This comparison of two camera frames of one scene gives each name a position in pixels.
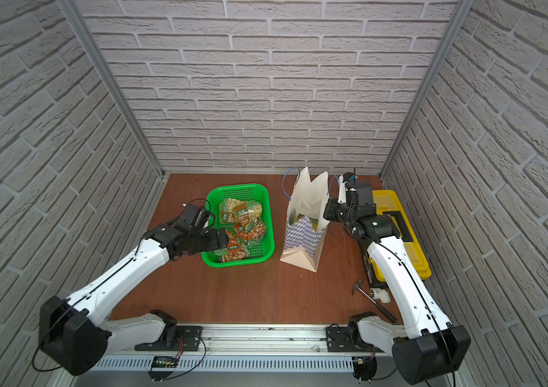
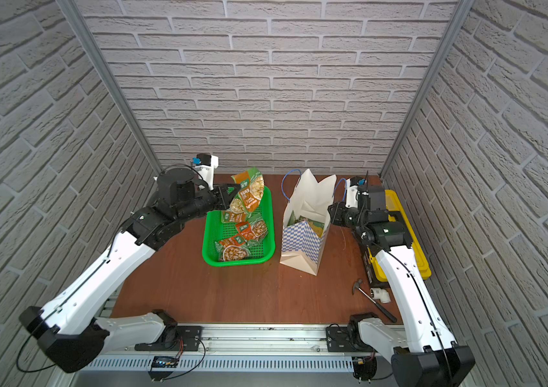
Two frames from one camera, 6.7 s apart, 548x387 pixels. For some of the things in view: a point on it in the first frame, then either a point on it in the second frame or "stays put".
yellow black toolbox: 387,200 stays put
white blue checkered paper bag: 306,222 stays put
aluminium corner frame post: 77,17 stays put
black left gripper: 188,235 -> 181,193
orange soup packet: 233,210 -> 251,183
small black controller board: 164,362 stays put
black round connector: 364,368 stays put
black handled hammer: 356,286 stays put
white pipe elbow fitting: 380,294 stays put
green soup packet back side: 294,218 -> 318,226
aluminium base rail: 283,347 stays put
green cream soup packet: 247,236 -> 233,252
